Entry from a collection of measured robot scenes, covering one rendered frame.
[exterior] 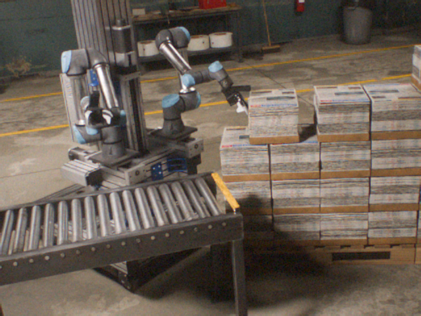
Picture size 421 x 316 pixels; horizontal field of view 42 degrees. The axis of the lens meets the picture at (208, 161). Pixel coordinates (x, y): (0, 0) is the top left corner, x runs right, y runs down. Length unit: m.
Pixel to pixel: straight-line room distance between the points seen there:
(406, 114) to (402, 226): 0.71
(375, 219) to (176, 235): 1.44
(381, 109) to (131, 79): 1.49
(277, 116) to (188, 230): 1.01
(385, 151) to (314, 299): 0.95
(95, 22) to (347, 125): 1.57
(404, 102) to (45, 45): 7.26
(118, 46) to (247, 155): 1.00
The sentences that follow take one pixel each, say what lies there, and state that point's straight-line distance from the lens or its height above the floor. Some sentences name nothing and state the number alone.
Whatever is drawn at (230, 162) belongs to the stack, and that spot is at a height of 0.73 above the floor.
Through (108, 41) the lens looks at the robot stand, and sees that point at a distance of 3.36.
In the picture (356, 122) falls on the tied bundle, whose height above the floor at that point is 0.95.
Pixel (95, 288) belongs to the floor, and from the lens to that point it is 3.58.
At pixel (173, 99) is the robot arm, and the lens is 3.50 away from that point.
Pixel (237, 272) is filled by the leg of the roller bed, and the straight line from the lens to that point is 2.64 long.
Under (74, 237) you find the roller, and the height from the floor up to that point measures 0.80.
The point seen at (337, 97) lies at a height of 1.07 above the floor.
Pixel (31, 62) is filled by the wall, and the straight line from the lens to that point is 9.65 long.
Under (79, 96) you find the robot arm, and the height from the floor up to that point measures 1.21.
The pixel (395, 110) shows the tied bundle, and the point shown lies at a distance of 3.22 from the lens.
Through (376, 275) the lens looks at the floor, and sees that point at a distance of 3.53.
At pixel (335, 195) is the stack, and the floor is 0.49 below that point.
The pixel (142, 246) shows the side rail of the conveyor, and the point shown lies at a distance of 2.46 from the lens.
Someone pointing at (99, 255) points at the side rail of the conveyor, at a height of 0.74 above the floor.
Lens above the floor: 1.98
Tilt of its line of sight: 22 degrees down
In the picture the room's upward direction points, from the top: 5 degrees counter-clockwise
